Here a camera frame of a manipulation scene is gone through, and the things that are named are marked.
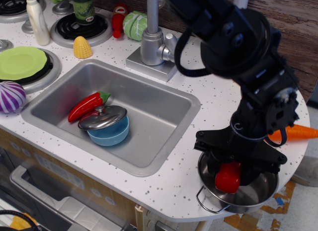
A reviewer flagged green toy plate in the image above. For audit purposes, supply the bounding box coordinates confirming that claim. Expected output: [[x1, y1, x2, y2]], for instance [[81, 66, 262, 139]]
[[0, 46, 49, 82]]

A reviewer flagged blue toy bowl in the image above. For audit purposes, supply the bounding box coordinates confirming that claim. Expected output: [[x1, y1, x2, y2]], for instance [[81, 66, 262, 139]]
[[87, 116, 130, 147]]

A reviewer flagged silver stove knob top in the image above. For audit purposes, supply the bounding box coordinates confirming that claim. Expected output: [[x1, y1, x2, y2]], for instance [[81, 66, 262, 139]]
[[52, 0, 74, 16]]

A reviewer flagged front stove burner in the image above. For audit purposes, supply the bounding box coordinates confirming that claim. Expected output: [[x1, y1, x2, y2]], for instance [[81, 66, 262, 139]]
[[1, 48, 62, 94]]

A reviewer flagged white toy bottle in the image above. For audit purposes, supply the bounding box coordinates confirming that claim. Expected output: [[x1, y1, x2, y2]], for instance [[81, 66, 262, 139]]
[[26, 0, 50, 46]]

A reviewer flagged yellow toy corn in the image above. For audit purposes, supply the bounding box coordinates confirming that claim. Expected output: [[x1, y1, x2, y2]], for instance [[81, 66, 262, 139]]
[[73, 36, 93, 59]]

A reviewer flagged purple toy onion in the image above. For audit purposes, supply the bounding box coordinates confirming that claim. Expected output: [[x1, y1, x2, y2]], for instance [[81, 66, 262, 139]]
[[0, 81, 26, 113]]

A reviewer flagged green toy can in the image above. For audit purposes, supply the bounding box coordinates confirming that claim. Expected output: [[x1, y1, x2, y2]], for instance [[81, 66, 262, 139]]
[[72, 0, 95, 25]]

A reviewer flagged silver stove knob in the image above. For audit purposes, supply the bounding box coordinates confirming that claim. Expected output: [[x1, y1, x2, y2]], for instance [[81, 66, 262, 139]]
[[21, 19, 34, 34], [52, 0, 74, 16], [0, 39, 13, 53]]

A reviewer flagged back right stove burner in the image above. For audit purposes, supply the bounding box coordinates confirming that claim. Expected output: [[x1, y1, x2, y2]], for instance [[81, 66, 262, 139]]
[[50, 13, 113, 49]]

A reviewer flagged green toy cabbage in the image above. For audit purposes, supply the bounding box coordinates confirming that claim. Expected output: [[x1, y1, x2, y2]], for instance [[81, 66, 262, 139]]
[[123, 11, 148, 41]]

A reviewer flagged silver stove knob left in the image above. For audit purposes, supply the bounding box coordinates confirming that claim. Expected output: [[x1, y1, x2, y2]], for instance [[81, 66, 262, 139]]
[[0, 39, 13, 53]]

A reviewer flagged steel pot lid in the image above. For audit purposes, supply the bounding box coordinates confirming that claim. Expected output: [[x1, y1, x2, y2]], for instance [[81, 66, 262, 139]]
[[78, 105, 127, 131]]

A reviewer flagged red toy ketchup bottle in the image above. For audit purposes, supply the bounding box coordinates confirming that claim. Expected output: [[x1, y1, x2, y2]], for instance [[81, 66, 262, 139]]
[[111, 3, 128, 39]]

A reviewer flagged black cable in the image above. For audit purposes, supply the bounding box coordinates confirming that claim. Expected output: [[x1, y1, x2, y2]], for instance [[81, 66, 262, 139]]
[[0, 210, 40, 231]]

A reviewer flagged stainless steel pan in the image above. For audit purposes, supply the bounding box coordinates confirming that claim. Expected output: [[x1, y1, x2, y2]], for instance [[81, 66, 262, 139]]
[[196, 154, 279, 214]]

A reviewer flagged back left stove burner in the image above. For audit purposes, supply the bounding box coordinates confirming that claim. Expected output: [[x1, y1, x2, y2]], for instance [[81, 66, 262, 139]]
[[0, 0, 29, 24]]

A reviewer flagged red toy chili pepper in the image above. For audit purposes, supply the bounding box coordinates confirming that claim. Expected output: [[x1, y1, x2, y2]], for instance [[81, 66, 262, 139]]
[[68, 91, 111, 123]]

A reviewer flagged orange toy carrot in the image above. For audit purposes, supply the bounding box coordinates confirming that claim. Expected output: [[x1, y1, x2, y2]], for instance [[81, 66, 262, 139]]
[[268, 124, 318, 142]]

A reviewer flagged oven door handle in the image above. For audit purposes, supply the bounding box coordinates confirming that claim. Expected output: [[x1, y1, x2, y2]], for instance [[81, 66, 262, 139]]
[[9, 165, 73, 231]]

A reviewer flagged silver sink basin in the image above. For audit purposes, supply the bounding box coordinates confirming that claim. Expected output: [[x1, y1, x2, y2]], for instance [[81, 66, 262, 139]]
[[21, 60, 200, 176]]

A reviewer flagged silver toy faucet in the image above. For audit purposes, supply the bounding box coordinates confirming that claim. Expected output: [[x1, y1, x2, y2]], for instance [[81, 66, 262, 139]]
[[126, 0, 177, 81]]

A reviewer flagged stove burner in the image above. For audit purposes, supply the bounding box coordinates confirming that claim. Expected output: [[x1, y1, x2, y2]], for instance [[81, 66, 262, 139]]
[[50, 13, 113, 49], [0, 0, 29, 24], [1, 48, 62, 94]]

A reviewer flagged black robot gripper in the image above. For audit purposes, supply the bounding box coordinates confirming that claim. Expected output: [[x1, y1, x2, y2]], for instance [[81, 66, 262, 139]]
[[194, 111, 287, 186]]

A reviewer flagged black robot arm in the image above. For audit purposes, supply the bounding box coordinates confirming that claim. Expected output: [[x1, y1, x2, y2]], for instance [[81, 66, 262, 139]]
[[165, 0, 299, 186]]

